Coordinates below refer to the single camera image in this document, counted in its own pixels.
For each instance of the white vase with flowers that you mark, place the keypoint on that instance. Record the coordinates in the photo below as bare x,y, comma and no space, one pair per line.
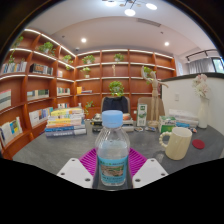
202,115

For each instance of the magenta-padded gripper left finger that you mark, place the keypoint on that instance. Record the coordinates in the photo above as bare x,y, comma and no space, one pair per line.
75,173

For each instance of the branched ceiling lamp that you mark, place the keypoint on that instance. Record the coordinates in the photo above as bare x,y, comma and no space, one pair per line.
129,12

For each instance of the wooden wall shelf unit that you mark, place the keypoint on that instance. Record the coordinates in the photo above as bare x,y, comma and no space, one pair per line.
43,86

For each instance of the flat round red coaster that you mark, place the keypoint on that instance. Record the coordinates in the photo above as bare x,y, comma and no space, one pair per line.
198,144

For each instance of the white stack of books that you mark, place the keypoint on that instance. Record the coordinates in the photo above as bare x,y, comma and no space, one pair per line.
185,118

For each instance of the tall green-white carton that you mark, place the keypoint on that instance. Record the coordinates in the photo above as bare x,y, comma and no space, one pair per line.
141,115

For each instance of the dark-framed window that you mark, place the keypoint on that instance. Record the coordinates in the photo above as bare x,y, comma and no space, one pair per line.
218,65

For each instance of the green tissue box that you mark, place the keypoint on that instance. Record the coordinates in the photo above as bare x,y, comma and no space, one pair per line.
166,123

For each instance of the grey window curtain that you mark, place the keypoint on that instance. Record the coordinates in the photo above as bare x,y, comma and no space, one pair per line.
201,66

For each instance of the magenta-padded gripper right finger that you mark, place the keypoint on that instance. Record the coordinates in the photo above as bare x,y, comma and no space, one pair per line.
150,172

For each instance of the small white wall switch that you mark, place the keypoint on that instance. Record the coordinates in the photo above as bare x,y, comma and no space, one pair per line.
177,97

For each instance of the colourful stack of books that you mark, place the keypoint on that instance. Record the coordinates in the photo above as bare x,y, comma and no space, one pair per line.
65,123

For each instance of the tan chair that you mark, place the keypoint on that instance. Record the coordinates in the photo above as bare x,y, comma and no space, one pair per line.
145,106

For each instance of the dark blue chair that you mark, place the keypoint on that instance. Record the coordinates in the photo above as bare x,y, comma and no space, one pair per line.
115,104

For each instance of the wooden artist mannequin figure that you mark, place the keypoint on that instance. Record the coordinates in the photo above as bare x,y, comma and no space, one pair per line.
155,100

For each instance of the cream ceramic mug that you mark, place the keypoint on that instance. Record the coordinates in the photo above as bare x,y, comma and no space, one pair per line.
179,145

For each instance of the clear blue-capped water bottle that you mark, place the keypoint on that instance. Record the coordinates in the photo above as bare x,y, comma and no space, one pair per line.
112,156

